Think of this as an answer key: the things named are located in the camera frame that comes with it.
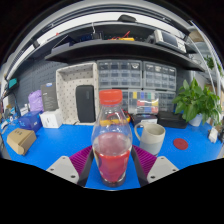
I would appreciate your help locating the dark grey upright box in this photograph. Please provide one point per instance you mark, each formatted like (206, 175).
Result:
(49, 96)

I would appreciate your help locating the brown cardboard box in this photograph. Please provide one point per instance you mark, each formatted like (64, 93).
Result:
(20, 141)

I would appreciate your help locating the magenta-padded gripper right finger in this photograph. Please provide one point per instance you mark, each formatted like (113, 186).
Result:
(161, 168)

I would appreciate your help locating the purple bag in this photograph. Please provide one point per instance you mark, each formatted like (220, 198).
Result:
(35, 100)

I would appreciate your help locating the yellow multimeter with red leads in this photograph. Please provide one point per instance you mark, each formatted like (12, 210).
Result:
(127, 117)

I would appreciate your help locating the clear box with coloured parts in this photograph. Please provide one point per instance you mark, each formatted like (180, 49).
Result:
(143, 102)

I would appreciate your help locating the green potted plant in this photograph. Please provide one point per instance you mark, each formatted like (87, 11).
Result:
(193, 100)

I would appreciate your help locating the dark overhead shelf unit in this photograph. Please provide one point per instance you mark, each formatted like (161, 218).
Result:
(116, 48)

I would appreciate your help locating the black box with white label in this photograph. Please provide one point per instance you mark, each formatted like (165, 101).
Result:
(144, 119)

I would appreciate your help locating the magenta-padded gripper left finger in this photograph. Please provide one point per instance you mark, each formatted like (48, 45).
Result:
(63, 168)

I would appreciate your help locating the white shelf rack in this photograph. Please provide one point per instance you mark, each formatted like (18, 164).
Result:
(210, 62)

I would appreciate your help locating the blue box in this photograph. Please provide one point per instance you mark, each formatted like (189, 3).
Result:
(30, 120)

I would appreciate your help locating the white perforated open box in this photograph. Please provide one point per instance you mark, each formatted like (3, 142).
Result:
(66, 86)

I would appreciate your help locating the clear bottle with red cap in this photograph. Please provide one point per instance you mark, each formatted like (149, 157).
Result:
(111, 166)

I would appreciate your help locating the black rectangular speaker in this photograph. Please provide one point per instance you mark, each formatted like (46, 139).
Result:
(85, 104)

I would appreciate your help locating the white power adapter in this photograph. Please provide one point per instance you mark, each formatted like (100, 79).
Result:
(213, 135)

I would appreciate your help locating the flat round red coaster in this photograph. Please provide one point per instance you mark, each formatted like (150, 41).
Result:
(180, 144)

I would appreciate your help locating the grey and beige ceramic mug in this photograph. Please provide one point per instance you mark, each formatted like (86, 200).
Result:
(151, 140)

